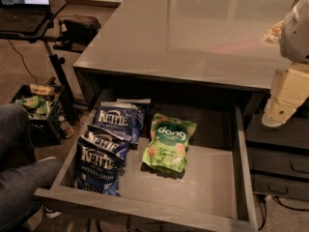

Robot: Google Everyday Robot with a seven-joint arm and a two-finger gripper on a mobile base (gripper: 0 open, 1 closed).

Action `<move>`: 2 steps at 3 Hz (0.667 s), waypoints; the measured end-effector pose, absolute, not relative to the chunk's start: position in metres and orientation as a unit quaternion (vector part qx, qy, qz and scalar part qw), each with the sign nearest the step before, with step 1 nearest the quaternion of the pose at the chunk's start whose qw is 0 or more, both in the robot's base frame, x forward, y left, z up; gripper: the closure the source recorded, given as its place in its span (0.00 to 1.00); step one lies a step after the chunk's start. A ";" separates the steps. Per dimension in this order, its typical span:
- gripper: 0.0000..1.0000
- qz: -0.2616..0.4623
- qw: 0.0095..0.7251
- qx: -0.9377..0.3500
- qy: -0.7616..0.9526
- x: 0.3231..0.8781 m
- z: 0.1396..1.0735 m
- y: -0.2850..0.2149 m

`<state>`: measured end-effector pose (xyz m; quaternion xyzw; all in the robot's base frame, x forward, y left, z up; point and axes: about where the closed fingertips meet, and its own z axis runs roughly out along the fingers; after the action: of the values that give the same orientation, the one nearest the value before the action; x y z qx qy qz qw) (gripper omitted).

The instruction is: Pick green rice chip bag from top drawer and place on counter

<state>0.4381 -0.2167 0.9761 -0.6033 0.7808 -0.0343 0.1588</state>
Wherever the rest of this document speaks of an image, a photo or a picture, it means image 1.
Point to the person's leg in jeans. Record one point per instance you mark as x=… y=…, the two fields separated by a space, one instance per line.
x=20 y=173

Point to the plastic bottle beside crate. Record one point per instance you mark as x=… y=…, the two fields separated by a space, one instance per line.
x=65 y=127

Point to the black plastic crate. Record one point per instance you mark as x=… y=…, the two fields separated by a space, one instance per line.
x=45 y=130

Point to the dark bag on stand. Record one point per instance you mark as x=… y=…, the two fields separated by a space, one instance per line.
x=76 y=32

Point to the open grey top drawer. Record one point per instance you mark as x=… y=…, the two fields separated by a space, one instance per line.
x=213 y=194

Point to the front blue Kettle chip bag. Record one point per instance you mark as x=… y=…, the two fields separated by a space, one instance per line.
x=96 y=171

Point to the back blue Kettle chip bag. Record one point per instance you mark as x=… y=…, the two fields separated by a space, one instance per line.
x=123 y=118

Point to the dark lower side drawers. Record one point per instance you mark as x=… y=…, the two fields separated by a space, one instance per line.
x=279 y=158

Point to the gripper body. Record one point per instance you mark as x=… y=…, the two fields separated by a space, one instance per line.
x=295 y=36

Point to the green snack bag in crate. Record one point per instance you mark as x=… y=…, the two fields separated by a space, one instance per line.
x=35 y=105

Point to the tan packet on crate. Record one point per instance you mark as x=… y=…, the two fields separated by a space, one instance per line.
x=42 y=90

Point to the white sneaker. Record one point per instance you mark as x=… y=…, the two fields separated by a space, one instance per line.
x=49 y=213

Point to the blue kettle chip bag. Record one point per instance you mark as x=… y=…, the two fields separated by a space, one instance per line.
x=106 y=141
x=123 y=118
x=96 y=171

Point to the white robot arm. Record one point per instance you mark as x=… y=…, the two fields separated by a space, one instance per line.
x=294 y=36

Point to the middle blue Kettle chip bag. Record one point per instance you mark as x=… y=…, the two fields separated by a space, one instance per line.
x=106 y=141

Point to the green rice chip bag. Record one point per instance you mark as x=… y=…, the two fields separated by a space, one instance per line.
x=169 y=141

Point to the black laptop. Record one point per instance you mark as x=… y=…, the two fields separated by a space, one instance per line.
x=23 y=16

